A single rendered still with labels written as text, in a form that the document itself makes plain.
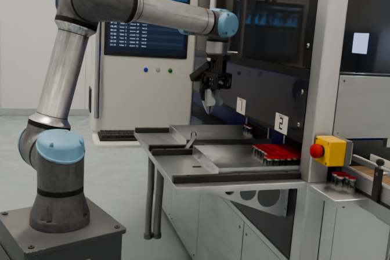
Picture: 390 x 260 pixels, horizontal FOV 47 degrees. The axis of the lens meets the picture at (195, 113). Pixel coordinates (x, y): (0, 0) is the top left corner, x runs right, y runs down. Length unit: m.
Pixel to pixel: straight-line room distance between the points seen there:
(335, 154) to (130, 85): 1.17
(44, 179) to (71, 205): 0.09
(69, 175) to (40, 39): 5.58
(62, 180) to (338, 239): 0.86
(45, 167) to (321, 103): 0.77
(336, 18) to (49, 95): 0.81
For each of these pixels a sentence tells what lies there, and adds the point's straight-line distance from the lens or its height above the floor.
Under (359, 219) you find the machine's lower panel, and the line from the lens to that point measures 1.52.
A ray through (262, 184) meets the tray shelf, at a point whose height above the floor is 0.88.
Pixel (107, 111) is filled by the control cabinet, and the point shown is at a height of 0.91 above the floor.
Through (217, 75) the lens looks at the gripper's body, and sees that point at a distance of 1.50.
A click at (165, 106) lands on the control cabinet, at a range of 2.20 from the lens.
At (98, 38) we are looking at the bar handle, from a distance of 2.05.
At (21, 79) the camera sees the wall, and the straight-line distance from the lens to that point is 6.72.
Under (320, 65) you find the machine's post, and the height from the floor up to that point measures 1.23.
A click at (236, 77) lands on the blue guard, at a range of 1.85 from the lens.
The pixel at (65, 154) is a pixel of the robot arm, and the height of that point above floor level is 0.99.
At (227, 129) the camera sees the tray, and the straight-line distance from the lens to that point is 1.93.
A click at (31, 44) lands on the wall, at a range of 6.67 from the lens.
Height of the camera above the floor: 1.29
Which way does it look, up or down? 10 degrees down
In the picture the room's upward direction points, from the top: 4 degrees clockwise
